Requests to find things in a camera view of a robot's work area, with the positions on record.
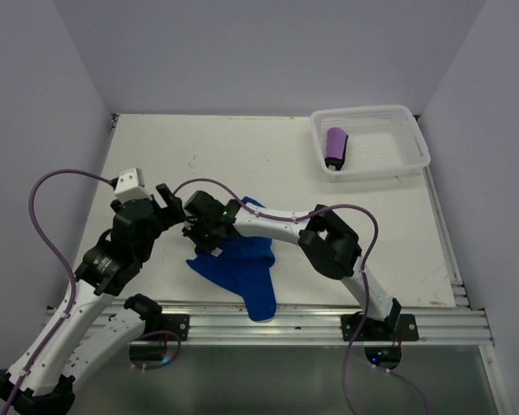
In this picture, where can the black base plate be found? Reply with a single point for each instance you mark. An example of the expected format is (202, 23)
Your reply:
(405, 329)
(166, 326)

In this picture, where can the black purple microfiber towel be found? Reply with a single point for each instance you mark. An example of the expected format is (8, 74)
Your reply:
(336, 148)

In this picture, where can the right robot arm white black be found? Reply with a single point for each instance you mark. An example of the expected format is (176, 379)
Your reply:
(332, 248)

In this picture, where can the white plastic perforated basket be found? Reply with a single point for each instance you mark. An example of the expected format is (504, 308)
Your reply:
(384, 141)

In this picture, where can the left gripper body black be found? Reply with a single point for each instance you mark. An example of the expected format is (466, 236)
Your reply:
(159, 225)

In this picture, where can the aluminium mounting rail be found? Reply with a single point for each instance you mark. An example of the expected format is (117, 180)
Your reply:
(207, 324)

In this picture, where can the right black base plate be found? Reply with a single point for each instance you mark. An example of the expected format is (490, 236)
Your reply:
(405, 329)

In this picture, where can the blue towel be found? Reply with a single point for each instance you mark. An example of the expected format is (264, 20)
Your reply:
(241, 265)

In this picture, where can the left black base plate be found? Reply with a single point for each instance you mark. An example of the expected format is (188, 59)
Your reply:
(166, 326)

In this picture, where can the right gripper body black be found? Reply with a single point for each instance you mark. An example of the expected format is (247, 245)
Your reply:
(202, 233)

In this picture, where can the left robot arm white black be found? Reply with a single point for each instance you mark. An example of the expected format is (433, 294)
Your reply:
(45, 378)

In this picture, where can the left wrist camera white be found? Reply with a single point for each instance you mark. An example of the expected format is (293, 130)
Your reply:
(130, 186)

